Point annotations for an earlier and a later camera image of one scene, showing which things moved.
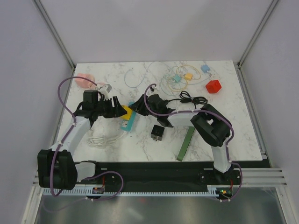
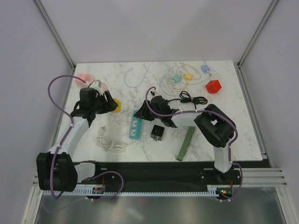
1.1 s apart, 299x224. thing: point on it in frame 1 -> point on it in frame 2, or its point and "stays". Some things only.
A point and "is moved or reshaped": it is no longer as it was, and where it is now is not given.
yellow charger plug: (188, 76) stays
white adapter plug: (214, 76) stays
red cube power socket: (213, 86) stays
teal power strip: (127, 124) -> (135, 127)
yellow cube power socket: (127, 116) is moved or reshaped
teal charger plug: (177, 78) stays
